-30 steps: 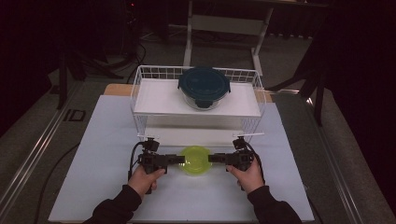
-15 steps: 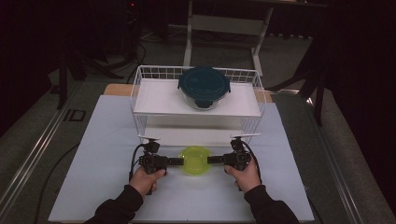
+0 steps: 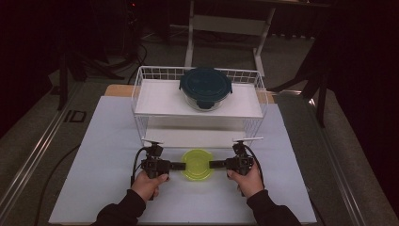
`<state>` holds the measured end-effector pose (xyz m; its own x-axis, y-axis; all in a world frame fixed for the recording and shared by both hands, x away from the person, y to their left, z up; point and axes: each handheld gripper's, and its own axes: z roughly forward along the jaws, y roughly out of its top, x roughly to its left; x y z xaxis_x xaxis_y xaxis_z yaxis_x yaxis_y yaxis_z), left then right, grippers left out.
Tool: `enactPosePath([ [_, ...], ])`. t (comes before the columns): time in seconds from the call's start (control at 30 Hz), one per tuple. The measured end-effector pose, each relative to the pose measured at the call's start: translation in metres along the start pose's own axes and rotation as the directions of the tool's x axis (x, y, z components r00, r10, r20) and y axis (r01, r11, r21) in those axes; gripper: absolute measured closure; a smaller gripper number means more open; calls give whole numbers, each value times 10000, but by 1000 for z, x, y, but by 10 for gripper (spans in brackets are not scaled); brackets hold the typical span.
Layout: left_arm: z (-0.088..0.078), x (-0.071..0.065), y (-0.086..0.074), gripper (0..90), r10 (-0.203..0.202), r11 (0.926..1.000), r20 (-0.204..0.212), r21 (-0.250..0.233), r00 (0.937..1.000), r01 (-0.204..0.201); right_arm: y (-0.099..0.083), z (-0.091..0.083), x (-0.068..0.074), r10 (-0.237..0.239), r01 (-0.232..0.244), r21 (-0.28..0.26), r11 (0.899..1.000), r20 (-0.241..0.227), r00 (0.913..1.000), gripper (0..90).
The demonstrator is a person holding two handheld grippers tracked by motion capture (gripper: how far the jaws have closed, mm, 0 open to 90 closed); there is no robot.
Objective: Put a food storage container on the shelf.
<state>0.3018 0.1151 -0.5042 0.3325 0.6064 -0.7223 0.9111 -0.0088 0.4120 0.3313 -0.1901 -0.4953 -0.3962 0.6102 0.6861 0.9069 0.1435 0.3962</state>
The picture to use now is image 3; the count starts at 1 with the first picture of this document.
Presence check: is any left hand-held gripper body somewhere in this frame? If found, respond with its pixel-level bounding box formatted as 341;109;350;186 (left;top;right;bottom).
137;137;172;181

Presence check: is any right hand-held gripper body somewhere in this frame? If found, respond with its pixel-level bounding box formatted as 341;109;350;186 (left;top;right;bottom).
224;137;264;177

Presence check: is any round yellow-green container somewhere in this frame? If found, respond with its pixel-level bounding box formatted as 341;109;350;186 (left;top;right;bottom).
181;148;215;182

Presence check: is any white wire shelf rack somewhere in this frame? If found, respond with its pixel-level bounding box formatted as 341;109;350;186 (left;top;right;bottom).
131;65;269;150

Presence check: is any round container with dark blue lid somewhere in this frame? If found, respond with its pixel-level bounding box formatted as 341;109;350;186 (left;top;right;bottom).
179;67;233;112

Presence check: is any person's left hand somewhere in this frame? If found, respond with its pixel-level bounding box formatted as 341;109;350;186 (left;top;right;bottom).
130;170;170;202

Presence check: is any person's right hand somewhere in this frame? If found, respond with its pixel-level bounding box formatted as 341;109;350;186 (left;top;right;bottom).
227;163;265;200

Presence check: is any white table mat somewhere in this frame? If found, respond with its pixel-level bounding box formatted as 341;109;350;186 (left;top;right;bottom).
48;95;318;225

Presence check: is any black tripod stand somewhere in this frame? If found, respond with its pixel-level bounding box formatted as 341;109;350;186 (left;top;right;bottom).
268;31;334;128
46;46;126;111

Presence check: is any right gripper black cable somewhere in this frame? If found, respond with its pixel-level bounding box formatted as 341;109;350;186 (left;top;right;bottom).
244;144;265;186

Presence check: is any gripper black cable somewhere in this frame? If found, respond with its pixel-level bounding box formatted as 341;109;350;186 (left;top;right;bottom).
244;144;265;186
130;146;150;186

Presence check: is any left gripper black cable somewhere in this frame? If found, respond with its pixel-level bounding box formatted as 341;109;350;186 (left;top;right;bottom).
130;146;150;186

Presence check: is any metal floor rail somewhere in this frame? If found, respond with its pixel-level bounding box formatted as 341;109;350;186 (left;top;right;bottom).
309;97;369;226
0;82;85;218

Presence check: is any black floor cable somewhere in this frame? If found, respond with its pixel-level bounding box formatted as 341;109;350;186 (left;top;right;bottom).
32;142;83;226

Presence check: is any bundle of black cables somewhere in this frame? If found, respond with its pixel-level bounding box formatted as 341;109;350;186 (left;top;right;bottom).
123;0;149;83

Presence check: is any white desk frame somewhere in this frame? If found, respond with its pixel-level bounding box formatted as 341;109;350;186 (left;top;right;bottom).
184;0;277;78

